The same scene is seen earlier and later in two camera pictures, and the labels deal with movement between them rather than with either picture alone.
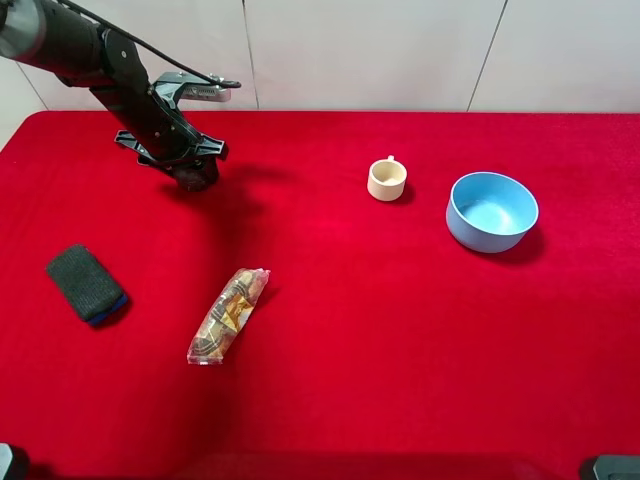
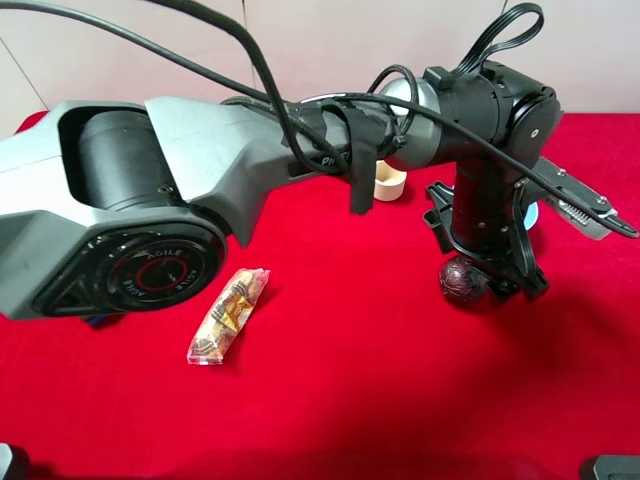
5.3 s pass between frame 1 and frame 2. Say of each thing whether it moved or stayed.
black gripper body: moved
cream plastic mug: stayed
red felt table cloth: stayed
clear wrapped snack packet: stayed
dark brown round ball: moved
